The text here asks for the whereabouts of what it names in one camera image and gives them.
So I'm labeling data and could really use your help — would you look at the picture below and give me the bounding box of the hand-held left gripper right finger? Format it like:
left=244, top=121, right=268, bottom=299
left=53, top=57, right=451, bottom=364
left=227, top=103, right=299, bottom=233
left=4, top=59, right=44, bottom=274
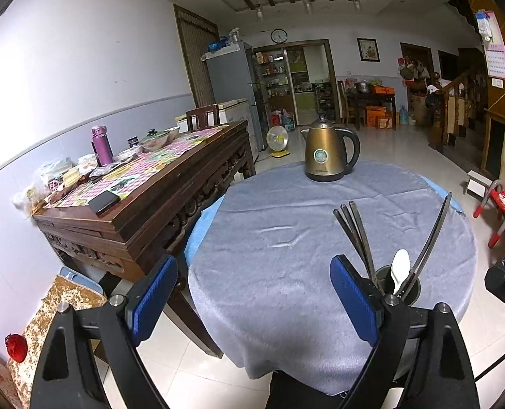
left=329, top=254, right=480, bottom=409

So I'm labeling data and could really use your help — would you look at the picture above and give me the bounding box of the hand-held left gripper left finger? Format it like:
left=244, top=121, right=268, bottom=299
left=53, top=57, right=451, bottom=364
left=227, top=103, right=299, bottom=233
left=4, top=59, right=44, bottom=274
left=28, top=254, right=180, bottom=409

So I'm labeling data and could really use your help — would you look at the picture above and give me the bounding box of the white spoon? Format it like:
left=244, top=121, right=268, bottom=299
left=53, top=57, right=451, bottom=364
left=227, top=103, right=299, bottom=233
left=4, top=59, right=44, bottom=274
left=390, top=249, right=411, bottom=296

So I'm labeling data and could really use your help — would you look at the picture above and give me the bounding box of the metal utensil holder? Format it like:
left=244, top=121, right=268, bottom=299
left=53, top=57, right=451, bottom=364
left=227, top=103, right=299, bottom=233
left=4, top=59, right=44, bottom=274
left=374, top=265, right=423, bottom=307

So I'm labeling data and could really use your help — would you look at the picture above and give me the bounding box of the light blue stool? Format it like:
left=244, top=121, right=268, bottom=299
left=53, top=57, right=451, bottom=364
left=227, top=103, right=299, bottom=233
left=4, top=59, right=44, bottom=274
left=59, top=266, right=105, bottom=296

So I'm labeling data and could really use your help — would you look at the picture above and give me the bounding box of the round table with grey cloth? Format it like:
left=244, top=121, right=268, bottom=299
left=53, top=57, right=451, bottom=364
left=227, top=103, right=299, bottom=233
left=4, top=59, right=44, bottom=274
left=188, top=160, right=478, bottom=397

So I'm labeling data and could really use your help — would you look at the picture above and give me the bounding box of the blue table cover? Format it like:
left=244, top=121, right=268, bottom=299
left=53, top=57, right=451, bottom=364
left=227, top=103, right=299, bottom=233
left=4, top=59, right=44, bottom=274
left=184, top=170, right=466, bottom=265

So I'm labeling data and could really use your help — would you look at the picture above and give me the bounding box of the carved wooden side table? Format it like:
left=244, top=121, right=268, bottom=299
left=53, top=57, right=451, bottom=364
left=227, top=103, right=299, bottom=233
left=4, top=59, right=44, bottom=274
left=32, top=120, right=257, bottom=359

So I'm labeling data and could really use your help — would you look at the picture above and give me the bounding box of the gold floral cushion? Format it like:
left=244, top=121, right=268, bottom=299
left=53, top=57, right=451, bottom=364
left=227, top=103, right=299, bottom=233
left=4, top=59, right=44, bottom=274
left=6, top=275, right=108, bottom=409

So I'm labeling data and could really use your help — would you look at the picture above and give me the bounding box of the person's dark clothing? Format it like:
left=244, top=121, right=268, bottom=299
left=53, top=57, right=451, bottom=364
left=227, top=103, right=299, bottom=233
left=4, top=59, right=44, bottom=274
left=265, top=370, right=406, bottom=409

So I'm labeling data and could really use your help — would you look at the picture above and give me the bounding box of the black phone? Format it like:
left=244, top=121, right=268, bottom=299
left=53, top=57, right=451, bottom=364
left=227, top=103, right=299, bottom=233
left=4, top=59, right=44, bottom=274
left=88, top=191, right=121, bottom=216

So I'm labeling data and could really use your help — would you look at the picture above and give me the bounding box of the white step stool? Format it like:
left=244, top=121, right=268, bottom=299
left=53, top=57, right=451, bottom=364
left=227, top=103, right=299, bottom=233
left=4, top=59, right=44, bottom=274
left=465, top=169, right=493, bottom=196

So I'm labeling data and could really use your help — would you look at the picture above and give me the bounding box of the patterned checked tablecloth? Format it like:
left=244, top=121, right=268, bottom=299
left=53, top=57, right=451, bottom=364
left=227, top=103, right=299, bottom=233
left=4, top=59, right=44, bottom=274
left=44, top=125, right=232, bottom=209

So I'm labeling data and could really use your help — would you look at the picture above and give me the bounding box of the red ornament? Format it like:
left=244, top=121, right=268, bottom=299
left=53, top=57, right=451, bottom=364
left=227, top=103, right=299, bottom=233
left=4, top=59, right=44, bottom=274
left=4, top=333, right=27, bottom=364

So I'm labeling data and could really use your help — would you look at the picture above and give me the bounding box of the bronze electric kettle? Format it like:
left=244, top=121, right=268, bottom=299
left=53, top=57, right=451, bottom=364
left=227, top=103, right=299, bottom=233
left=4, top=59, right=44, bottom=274
left=301, top=112, right=361, bottom=182

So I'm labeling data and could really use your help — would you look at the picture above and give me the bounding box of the pile of snack bags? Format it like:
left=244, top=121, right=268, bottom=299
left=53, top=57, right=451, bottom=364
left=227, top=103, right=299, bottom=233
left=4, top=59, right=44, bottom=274
left=13, top=157, right=100, bottom=214

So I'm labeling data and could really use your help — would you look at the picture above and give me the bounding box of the purple bottle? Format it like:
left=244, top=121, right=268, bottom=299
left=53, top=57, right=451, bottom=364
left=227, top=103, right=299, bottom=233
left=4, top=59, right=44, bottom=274
left=91, top=125, right=114, bottom=167

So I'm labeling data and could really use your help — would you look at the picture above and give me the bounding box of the bowl with green lid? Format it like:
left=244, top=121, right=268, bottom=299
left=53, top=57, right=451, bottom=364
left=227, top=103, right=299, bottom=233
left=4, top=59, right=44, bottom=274
left=139, top=128, right=170, bottom=151

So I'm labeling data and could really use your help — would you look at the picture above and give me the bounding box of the small electric fan heater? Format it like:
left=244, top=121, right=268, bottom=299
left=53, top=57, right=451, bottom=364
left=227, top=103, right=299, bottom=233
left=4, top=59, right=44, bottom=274
left=266, top=126, right=291, bottom=159

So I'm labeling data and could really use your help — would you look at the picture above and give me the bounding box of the wooden staircase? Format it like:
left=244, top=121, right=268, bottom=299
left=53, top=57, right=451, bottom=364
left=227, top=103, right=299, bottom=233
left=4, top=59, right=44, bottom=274
left=427, top=64, right=505, bottom=171

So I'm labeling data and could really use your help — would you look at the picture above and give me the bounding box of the stack of orange cartons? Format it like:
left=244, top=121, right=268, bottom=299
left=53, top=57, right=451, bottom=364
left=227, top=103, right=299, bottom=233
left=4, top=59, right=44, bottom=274
left=365, top=106, right=394, bottom=130

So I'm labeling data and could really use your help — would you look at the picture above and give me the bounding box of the dark wooden chair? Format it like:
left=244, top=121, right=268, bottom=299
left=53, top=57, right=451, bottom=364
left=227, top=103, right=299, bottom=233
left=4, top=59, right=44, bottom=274
left=336, top=80, right=359, bottom=131

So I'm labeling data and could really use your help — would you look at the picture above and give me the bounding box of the dark wooden table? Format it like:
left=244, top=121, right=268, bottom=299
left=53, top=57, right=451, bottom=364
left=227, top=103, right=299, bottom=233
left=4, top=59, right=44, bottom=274
left=346, top=89, right=398, bottom=131

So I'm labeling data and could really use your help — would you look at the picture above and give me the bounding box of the white chest freezer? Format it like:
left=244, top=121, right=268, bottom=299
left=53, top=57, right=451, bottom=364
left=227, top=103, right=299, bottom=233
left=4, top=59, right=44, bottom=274
left=175, top=98, right=250, bottom=133

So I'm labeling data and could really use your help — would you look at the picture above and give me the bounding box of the kitchen doorway with shelves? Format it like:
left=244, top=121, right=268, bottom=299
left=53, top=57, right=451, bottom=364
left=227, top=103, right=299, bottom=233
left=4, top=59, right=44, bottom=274
left=252, top=39, right=338, bottom=125

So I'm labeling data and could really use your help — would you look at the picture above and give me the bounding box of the grey refrigerator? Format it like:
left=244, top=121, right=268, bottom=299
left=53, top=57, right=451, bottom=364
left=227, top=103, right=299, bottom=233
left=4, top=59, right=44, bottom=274
left=200, top=40, right=267, bottom=152

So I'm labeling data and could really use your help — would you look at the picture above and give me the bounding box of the brown wooden door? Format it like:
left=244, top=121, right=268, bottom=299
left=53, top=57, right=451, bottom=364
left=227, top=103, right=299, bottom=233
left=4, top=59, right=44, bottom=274
left=173, top=4, right=221, bottom=109

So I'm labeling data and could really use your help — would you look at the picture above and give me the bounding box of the wall calendar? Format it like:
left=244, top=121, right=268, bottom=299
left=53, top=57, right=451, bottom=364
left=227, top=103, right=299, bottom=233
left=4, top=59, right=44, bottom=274
left=475, top=10, right=505, bottom=90

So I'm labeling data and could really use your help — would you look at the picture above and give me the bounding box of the framed wall picture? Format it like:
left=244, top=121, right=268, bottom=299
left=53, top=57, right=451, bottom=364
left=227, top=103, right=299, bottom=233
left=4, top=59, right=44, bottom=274
left=357, top=37, right=381, bottom=64

